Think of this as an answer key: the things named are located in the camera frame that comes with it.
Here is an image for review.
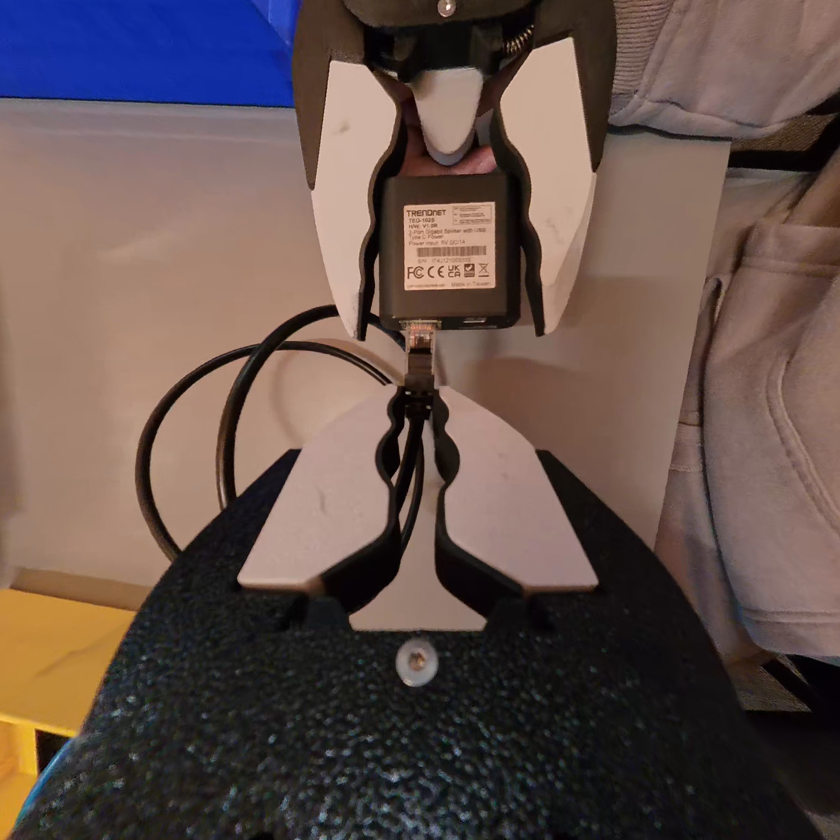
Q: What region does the black ethernet cable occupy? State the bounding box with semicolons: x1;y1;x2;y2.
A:
134;305;442;560

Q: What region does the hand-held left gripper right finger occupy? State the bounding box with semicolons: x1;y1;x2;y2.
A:
433;390;601;616

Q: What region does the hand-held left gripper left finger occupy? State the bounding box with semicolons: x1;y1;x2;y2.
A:
236;390;404;616

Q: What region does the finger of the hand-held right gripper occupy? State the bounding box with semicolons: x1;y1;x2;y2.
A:
308;59;403;342
495;38;599;339

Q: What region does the person's right hand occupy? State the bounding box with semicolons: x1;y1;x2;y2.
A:
402;97;496;177

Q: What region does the blue bin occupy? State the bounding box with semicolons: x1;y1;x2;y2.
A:
0;0;298;109

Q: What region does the grey desk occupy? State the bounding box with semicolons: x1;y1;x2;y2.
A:
0;97;732;632

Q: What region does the black network splitter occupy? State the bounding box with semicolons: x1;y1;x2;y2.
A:
379;172;522;330

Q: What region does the yellow plastic bin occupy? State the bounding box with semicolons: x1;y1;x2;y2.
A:
0;587;140;775

